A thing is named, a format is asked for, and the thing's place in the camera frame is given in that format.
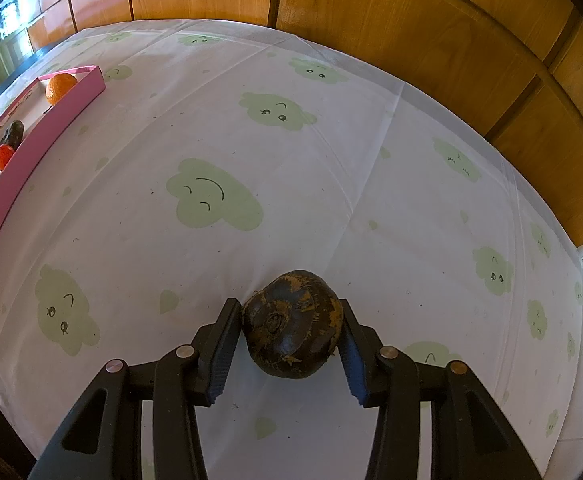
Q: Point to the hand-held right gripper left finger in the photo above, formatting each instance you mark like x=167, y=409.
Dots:
x=224, y=360

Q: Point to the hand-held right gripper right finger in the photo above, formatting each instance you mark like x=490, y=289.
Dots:
x=354, y=370

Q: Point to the wrinkled dark passion fruit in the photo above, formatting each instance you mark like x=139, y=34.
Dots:
x=291, y=325

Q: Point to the pink cardboard tray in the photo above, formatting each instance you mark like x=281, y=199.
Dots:
x=46, y=125

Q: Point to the red cherry tomato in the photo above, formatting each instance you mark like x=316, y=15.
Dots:
x=4, y=157

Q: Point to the round dark passion fruit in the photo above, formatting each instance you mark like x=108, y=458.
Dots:
x=12, y=134

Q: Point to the mandarin orange with stem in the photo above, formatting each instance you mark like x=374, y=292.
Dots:
x=61, y=88

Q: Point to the white cloud print tablecloth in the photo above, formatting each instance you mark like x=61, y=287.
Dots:
x=321, y=185

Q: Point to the wooden panelled wardrobe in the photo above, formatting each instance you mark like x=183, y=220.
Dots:
x=421, y=25

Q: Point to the wooden glass door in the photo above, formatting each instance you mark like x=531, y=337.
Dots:
x=9, y=15

